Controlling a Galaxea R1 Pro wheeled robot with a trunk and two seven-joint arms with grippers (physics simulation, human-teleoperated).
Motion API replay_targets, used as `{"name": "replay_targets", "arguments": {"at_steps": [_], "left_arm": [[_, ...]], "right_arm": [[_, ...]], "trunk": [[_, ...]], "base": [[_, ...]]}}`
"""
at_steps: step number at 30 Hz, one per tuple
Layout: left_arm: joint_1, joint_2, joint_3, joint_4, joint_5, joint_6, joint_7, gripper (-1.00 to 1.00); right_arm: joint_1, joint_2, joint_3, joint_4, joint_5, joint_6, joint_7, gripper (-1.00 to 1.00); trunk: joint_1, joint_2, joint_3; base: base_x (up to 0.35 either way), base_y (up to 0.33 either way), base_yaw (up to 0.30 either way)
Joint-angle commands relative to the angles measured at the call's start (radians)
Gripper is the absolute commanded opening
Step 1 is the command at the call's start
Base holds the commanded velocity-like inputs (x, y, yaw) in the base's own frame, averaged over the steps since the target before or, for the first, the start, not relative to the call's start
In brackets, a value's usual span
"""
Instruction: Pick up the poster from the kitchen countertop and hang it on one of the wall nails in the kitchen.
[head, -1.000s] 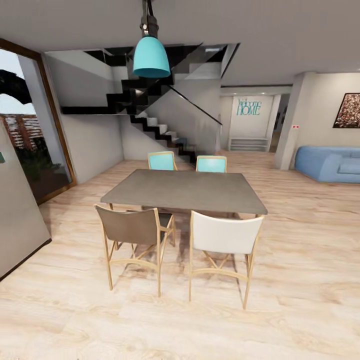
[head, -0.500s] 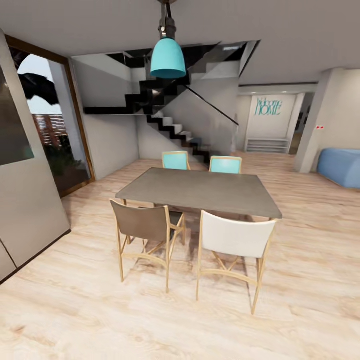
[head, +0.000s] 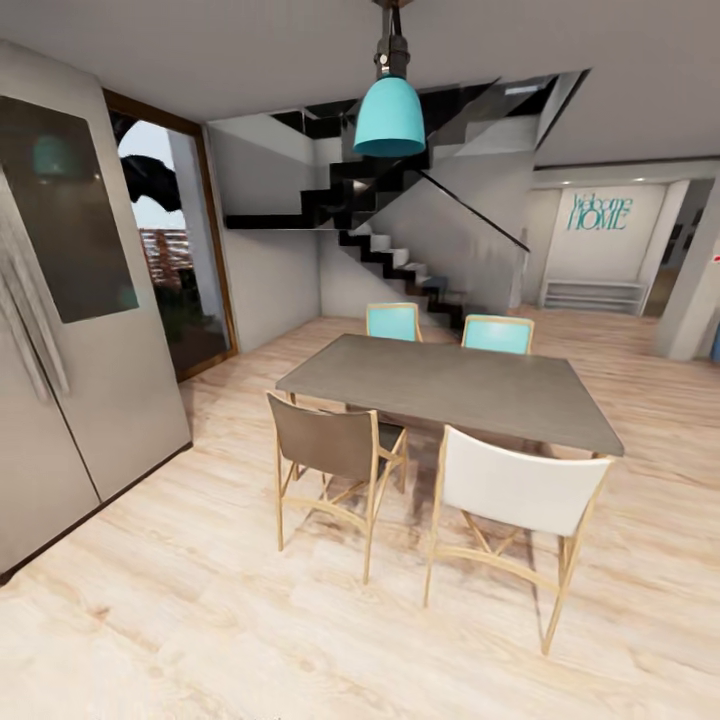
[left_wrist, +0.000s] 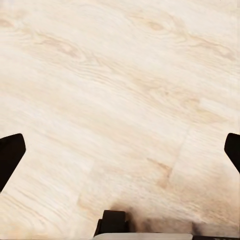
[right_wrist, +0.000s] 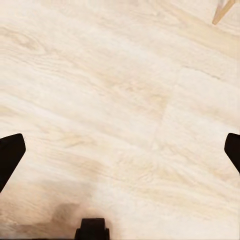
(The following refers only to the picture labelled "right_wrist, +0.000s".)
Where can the straight chair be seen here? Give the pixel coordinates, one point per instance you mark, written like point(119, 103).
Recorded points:
point(226, 8)

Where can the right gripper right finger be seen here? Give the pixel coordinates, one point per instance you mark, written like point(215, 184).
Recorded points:
point(232, 148)

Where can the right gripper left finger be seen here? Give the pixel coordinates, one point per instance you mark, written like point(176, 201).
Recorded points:
point(12, 149)

